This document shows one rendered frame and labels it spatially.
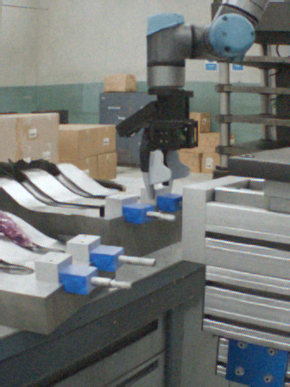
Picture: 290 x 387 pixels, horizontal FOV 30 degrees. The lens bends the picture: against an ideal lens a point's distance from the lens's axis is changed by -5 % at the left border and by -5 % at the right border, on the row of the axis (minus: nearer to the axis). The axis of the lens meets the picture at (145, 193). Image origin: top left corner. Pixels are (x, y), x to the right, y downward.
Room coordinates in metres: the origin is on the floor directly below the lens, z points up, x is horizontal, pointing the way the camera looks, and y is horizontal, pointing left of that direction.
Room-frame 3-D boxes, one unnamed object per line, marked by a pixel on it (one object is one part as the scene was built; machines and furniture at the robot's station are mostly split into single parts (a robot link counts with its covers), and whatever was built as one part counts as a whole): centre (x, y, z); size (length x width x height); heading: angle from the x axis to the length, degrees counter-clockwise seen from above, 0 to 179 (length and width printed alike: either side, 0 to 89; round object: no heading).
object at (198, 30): (1.07, -0.14, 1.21); 0.11 x 0.11 x 0.08; 3
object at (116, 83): (8.59, 0.38, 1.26); 0.42 x 0.33 x 0.29; 56
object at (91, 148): (6.20, 1.03, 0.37); 1.20 x 0.82 x 0.74; 64
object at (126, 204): (0.99, 0.00, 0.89); 0.13 x 0.05 x 0.05; 55
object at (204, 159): (7.88, -0.85, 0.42); 0.86 x 0.33 x 0.83; 56
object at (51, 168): (1.17, 0.19, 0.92); 0.35 x 0.16 x 0.09; 55
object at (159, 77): (1.09, -0.04, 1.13); 0.08 x 0.08 x 0.05
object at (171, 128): (1.08, -0.05, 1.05); 0.09 x 0.08 x 0.12; 55
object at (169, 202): (1.07, -0.06, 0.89); 0.13 x 0.05 x 0.05; 55
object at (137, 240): (1.19, 0.19, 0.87); 0.50 x 0.26 x 0.14; 55
